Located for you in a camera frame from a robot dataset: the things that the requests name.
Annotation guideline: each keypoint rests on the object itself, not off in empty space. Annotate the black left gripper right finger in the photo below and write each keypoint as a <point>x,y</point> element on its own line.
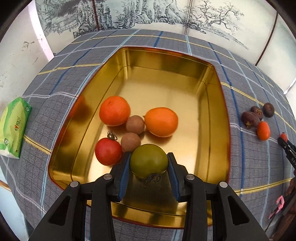
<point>231,219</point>

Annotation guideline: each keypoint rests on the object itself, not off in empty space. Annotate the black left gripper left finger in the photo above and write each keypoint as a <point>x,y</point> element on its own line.
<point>65,220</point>

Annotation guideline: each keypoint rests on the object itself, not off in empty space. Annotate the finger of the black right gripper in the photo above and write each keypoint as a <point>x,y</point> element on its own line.
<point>290,153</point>

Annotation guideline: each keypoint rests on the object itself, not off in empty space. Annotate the small red tomato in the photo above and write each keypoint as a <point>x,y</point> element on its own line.
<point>284,136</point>

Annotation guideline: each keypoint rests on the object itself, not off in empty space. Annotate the small orange mandarin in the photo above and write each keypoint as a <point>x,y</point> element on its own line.
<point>263,131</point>

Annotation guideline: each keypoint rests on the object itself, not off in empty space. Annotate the green tomato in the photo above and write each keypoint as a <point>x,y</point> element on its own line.
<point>148,159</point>

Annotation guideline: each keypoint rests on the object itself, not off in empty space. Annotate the brown longan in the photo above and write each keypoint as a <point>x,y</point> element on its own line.
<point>130,141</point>
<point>135,124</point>

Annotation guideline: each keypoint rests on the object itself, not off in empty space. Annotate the large orange mandarin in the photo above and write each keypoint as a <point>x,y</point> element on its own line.
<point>114,111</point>

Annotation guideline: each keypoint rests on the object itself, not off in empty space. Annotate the gold metal tin box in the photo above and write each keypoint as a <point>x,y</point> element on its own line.
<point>149,78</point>

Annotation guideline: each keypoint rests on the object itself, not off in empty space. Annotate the wooden chair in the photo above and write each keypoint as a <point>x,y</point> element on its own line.
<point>4,185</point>

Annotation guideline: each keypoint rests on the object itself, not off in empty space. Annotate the green tissue pack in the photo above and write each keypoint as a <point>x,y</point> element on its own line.
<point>13,123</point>

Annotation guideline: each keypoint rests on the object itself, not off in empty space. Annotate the landscape painting screen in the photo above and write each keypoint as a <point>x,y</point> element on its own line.
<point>253,30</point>

